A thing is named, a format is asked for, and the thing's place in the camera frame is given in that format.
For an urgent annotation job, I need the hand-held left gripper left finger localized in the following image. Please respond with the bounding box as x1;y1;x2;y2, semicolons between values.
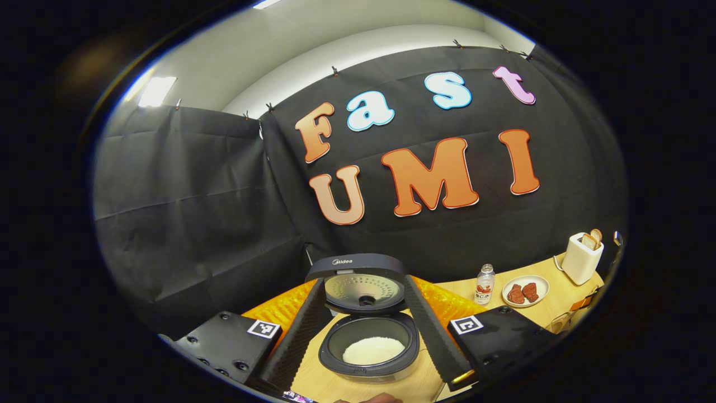
159;278;342;395

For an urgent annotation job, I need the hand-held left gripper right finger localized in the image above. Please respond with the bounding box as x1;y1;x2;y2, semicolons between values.
404;274;560;392

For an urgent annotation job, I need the white rice heap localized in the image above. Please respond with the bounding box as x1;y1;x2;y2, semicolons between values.
342;336;406;365

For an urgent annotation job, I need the black silver rice cooker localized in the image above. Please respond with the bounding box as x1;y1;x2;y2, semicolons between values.
305;253;420;384

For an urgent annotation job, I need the clear rectangular container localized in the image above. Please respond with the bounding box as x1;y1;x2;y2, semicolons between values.
550;312;580;335

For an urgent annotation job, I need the white toaster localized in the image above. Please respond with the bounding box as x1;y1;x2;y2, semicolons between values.
561;232;605;285

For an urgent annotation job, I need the white oval plate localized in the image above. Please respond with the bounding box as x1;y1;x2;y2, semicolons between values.
502;275;550;308

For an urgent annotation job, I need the clear plastic drink bottle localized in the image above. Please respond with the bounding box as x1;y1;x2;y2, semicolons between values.
474;264;496;306

